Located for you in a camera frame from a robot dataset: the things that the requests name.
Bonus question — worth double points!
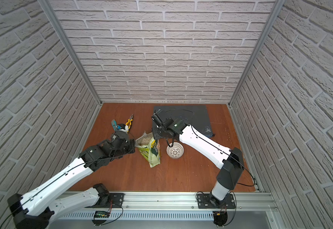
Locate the green oats bag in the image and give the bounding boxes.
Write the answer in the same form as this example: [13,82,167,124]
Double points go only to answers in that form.
[135,132,161,168]

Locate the aluminium left corner post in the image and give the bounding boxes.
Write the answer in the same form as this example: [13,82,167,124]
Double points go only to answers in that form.
[38,0,102,107]

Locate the aluminium right corner post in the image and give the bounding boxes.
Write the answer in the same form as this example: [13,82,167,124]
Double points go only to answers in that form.
[228,0,285,108]

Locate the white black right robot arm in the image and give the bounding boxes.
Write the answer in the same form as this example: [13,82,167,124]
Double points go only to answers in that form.
[152,124,245,205]

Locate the left small circuit board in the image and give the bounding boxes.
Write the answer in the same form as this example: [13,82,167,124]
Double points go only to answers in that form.
[94,211,111,219]

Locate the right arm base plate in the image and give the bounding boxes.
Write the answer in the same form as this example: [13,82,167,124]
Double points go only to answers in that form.
[195,192,236,210]

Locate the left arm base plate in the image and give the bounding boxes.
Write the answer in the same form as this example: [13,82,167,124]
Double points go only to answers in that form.
[99,193,125,208]

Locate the aluminium corner post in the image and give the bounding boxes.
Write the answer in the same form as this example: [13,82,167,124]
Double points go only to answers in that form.
[38,0,102,107]
[228,0,285,108]

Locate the white slotted cable duct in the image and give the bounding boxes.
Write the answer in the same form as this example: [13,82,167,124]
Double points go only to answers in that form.
[61,210,213,221]

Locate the aluminium front rail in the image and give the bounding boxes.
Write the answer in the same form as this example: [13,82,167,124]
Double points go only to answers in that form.
[57,191,279,212]

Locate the teal utility knife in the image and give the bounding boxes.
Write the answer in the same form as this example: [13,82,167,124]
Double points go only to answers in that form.
[111,119,118,131]

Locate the dark grey network switch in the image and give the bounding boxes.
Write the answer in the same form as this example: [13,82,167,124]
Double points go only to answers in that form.
[154,105,215,138]

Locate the yellow black pliers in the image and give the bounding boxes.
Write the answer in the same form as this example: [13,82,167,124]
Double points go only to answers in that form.
[125,114,134,130]

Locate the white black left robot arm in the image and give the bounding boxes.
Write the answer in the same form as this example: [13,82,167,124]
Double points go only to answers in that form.
[8,138,135,229]

